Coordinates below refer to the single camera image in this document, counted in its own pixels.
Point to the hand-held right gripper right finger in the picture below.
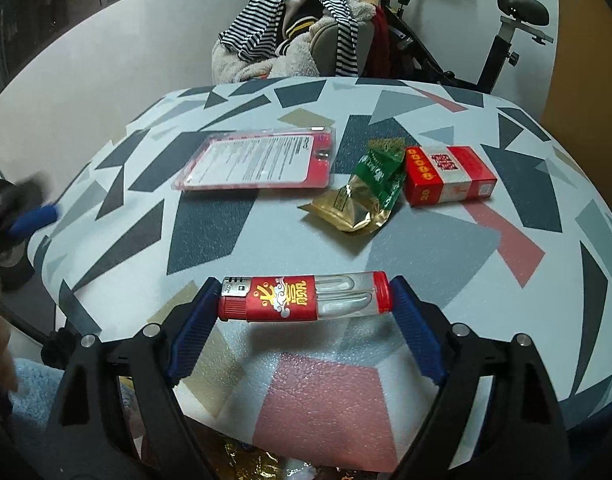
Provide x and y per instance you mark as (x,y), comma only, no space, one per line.
(416,335)

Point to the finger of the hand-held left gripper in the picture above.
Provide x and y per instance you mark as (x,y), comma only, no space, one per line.
(33,217)

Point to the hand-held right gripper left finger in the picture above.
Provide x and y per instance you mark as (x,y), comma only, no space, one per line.
(191,335)

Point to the red lighter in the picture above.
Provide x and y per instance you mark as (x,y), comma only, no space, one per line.
(286,300)

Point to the gold foil bag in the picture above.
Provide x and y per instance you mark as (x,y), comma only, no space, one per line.
(256,460)

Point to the geometric patterned tablecloth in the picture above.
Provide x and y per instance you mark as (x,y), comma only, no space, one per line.
(211,230)

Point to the black chair base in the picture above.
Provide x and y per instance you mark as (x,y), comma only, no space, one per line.
(56,345)

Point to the green gold tea sachet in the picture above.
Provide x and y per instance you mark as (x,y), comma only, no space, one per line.
(371,190)

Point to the red cigarette box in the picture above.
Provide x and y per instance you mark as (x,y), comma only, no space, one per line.
(451,175)

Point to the blue fuzzy cloth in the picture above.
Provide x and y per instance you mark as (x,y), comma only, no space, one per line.
(31,385)

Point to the pink blister pack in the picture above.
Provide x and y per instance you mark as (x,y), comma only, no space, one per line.
(251,160)

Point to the dark glass window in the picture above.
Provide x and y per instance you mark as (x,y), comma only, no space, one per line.
(51,0)

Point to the black exercise bike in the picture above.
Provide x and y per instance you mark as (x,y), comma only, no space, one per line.
(491,60)

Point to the taupe padded chair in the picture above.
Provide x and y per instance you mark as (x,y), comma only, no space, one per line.
(363,50)

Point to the red scarf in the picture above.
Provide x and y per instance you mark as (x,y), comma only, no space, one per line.
(381,45)

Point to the striped shirt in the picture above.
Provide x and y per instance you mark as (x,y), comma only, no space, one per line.
(251,20)

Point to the pile of clothes on chair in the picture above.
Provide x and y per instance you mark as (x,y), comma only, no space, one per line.
(296,60)

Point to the dark jacket yellow stripe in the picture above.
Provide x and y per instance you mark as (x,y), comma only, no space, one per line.
(298,15)

